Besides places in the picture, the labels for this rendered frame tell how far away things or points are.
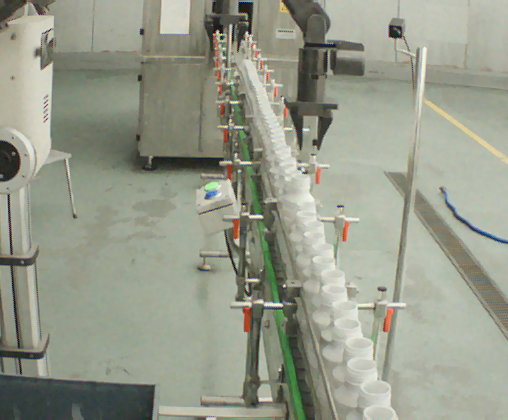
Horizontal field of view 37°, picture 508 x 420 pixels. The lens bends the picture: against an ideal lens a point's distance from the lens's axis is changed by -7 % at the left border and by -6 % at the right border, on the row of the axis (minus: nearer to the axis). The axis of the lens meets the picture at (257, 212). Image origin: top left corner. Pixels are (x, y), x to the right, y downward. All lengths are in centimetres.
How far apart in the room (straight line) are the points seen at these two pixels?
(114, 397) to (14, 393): 18
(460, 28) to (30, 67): 1060
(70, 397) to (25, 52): 75
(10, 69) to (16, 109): 9
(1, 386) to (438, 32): 1093
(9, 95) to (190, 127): 436
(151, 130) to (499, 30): 733
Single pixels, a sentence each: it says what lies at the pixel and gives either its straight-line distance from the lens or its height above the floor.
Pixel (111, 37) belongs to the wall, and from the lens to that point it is 1154.
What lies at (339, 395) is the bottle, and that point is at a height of 112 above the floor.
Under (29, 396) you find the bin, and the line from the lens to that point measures 139.
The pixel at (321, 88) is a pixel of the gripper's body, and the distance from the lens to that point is 154.
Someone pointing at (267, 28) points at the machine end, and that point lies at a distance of 594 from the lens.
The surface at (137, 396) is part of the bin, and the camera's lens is 135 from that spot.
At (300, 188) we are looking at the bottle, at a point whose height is 118.
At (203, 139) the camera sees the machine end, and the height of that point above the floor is 26.
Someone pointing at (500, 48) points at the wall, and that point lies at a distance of 1230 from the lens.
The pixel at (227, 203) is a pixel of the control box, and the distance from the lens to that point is 174.
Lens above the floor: 163
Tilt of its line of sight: 18 degrees down
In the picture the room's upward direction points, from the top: 3 degrees clockwise
